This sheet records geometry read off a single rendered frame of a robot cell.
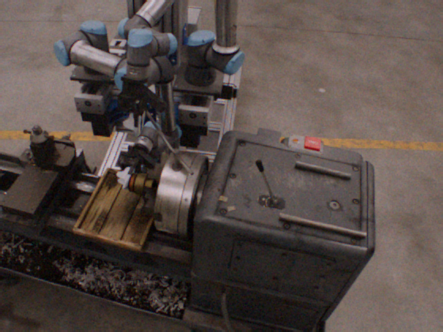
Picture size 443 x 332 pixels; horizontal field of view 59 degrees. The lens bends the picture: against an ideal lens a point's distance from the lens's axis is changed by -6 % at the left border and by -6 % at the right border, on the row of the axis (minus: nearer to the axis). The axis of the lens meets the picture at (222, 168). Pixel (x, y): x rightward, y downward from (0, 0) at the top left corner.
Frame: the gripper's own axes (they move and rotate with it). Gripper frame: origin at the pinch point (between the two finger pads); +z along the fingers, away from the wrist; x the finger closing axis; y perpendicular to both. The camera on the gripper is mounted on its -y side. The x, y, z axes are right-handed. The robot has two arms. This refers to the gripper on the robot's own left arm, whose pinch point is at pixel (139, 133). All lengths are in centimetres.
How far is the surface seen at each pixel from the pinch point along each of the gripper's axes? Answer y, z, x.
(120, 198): 13.0, 40.3, -17.0
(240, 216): -40.7, 13.1, 15.7
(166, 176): -12.4, 11.8, 4.2
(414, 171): -166, 69, -190
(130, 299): 1, 80, 0
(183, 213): -21.1, 21.4, 9.2
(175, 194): -16.9, 15.9, 7.4
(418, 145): -172, 57, -222
